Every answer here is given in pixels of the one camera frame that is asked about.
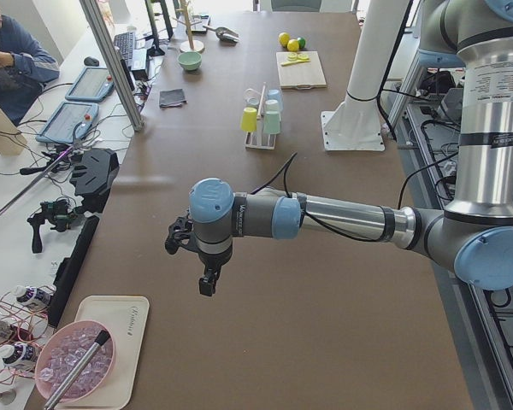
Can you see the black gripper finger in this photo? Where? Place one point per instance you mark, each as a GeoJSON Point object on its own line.
{"type": "Point", "coordinates": [207, 284]}

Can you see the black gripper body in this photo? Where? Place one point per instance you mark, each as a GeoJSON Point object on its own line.
{"type": "Point", "coordinates": [214, 262]}

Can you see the teal green cup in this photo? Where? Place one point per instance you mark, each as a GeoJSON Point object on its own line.
{"type": "Point", "coordinates": [271, 123]}

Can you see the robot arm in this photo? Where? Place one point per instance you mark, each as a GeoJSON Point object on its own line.
{"type": "Point", "coordinates": [318, 265]}

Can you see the yellow cup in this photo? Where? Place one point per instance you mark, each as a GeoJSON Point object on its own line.
{"type": "Point", "coordinates": [248, 122]}

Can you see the grey cup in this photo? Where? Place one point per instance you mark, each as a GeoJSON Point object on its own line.
{"type": "Point", "coordinates": [252, 102]}

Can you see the white cup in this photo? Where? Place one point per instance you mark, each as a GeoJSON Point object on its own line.
{"type": "Point", "coordinates": [272, 106]}

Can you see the light blue cup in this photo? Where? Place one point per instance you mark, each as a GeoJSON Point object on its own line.
{"type": "Point", "coordinates": [274, 94]}

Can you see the metal stirring stick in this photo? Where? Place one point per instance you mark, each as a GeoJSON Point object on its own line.
{"type": "Point", "coordinates": [102, 337]}

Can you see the black plastic stand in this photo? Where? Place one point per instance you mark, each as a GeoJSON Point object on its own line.
{"type": "Point", "coordinates": [93, 177]}

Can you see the pink bowl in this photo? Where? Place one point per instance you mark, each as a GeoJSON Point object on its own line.
{"type": "Point", "coordinates": [61, 353]}

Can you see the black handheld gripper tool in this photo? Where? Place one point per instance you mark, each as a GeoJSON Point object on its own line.
{"type": "Point", "coordinates": [58, 214]}

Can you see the grey cloth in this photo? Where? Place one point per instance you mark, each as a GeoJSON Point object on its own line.
{"type": "Point", "coordinates": [171, 98]}

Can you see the blue teach pendant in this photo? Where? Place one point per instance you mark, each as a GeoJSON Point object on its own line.
{"type": "Point", "coordinates": [93, 85]}
{"type": "Point", "coordinates": [71, 121]}

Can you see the green bowl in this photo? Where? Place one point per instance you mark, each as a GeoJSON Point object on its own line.
{"type": "Point", "coordinates": [190, 60]}

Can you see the wooden cutting board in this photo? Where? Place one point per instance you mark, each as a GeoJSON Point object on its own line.
{"type": "Point", "coordinates": [301, 76]}

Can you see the wooden mug tree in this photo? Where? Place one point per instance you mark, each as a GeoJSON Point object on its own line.
{"type": "Point", "coordinates": [191, 44]}

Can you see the yellow plastic knife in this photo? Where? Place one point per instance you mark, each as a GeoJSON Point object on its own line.
{"type": "Point", "coordinates": [291, 63]}

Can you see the metal scoop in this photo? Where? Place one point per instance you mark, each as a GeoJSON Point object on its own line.
{"type": "Point", "coordinates": [224, 34]}

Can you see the yellow lemon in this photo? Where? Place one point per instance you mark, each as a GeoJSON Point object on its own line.
{"type": "Point", "coordinates": [284, 38]}
{"type": "Point", "coordinates": [293, 45]}

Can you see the black keyboard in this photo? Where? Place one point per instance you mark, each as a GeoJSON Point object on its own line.
{"type": "Point", "coordinates": [125, 43]}

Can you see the black computer mouse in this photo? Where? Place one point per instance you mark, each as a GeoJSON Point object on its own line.
{"type": "Point", "coordinates": [91, 62]}

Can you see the green lime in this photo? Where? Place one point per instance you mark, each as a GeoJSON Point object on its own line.
{"type": "Point", "coordinates": [301, 42]}

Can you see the seated person blue shirt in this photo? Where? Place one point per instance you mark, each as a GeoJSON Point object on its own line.
{"type": "Point", "coordinates": [25, 69]}

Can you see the white wire cup holder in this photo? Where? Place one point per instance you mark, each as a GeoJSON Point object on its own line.
{"type": "Point", "coordinates": [259, 139]}

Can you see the copper wire rack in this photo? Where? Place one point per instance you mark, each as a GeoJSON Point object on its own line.
{"type": "Point", "coordinates": [21, 323]}

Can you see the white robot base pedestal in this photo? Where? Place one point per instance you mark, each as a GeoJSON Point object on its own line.
{"type": "Point", "coordinates": [355, 124]}

